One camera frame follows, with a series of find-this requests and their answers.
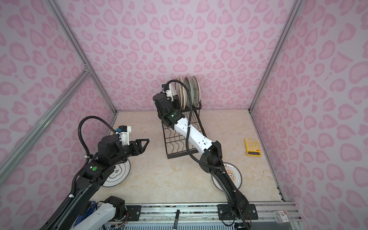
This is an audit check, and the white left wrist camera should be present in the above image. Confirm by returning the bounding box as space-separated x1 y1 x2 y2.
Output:
116 126 131 145

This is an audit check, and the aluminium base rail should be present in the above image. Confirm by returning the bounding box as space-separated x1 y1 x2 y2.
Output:
53 201 307 230

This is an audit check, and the black two-tier dish rack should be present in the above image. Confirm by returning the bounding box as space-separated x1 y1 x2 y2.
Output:
163 104 211 159

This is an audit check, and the blue handled tool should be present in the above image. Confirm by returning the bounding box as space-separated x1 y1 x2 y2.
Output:
74 201 97 227

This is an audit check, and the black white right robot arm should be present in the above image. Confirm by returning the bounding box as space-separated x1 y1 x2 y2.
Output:
153 80 251 229

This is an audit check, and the orange sunburst plate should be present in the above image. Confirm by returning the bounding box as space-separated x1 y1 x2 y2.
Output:
211 162 242 192
175 83 185 110

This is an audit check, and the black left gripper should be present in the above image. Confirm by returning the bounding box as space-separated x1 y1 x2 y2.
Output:
111 137 150 167

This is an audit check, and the cat pumpkin star plate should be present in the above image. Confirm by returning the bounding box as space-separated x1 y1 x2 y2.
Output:
178 75 187 110

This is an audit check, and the black marker pen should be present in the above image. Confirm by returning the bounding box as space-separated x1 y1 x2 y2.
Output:
173 209 180 230

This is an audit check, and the white floral speckled plate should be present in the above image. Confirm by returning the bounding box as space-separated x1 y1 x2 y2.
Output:
191 76 201 107

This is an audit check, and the yellow calculator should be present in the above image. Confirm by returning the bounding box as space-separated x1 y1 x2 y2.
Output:
244 139 261 157

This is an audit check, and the white red label tag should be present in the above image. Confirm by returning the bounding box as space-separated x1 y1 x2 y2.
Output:
273 210 290 224

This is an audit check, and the light blue flower plate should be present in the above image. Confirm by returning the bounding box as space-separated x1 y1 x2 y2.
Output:
184 77 194 107

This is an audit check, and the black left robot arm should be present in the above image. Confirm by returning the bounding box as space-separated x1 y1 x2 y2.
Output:
41 116 150 230

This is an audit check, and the diagonal aluminium frame bar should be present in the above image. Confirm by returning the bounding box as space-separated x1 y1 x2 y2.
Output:
1 68 91 185

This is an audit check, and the white plate green ring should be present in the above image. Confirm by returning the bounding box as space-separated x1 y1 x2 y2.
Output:
102 159 131 188

